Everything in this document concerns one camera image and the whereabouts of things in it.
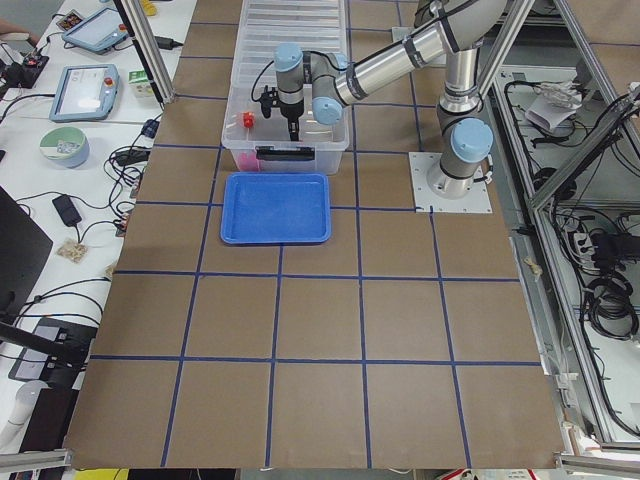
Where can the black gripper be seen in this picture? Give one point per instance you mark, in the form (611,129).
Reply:
(290,111)

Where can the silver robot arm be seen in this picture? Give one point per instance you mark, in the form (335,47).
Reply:
(453,29)

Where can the clear plastic storage box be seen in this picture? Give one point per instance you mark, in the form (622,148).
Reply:
(320,148)

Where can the red block in box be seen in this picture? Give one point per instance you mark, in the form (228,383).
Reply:
(247,161)

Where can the red block under lid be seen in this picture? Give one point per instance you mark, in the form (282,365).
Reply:
(248,119)

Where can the blue plastic tray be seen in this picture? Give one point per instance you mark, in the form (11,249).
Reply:
(276,208)

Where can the green white carton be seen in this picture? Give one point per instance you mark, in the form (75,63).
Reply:
(139,83)

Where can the blue teach pendant near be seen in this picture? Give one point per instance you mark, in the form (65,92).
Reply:
(85,93)

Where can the blue teach pendant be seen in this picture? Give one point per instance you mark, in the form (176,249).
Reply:
(99,32)
(85,93)

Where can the blue teach pendant far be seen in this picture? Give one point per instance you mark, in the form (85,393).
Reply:
(99,32)

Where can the green white bowl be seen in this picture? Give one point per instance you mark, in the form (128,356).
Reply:
(65,146)

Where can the black power adapter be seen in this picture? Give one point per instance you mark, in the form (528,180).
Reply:
(66,210)

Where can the black monitor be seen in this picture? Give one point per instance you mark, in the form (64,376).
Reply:
(25,249)

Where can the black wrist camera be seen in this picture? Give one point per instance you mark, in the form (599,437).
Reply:
(269,100)

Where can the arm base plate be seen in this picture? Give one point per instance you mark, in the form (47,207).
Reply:
(434,192)

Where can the aluminium frame post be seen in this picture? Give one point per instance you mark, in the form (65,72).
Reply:
(139,30)

